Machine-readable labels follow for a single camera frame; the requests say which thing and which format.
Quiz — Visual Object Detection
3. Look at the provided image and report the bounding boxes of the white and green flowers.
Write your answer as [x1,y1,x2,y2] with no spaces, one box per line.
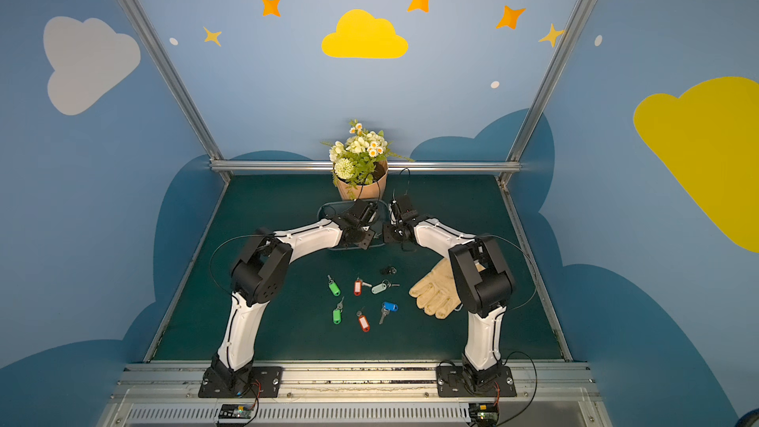
[322,120,412,186]

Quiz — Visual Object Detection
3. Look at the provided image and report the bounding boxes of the circuit board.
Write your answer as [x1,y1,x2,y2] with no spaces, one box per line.
[468,403,500,427]
[217,403,254,424]

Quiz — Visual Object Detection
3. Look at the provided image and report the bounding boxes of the red tag key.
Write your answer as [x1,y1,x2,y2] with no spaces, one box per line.
[356,308,371,333]
[353,278,373,297]

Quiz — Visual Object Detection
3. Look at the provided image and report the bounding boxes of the beige work glove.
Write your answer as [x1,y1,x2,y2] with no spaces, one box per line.
[409,259,461,319]

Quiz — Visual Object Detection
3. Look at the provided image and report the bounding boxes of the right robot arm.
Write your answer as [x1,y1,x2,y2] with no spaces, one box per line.
[383,196,516,391]

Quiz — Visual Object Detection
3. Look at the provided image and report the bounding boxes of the light blue tag key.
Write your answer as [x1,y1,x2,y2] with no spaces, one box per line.
[371,280,398,295]

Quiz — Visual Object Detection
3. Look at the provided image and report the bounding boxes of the pink flower pot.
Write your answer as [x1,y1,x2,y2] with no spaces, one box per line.
[335,161,389,201]

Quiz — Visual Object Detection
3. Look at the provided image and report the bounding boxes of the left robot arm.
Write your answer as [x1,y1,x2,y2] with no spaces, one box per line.
[199,200,380,399]

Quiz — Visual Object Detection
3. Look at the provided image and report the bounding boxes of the right circuit board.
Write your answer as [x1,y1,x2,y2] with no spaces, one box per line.
[468,403,500,427]

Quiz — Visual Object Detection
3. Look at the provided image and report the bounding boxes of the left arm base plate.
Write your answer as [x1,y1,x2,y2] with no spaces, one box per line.
[198,366,284,399]

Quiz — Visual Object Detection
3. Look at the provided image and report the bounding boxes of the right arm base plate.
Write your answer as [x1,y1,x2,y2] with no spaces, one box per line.
[435,364,517,397]

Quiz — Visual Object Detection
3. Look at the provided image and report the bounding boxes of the green tag key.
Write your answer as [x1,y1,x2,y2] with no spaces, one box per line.
[327,276,341,297]
[332,299,344,325]

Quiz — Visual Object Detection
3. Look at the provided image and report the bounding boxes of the left circuit board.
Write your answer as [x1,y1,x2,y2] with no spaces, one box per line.
[217,403,254,424]

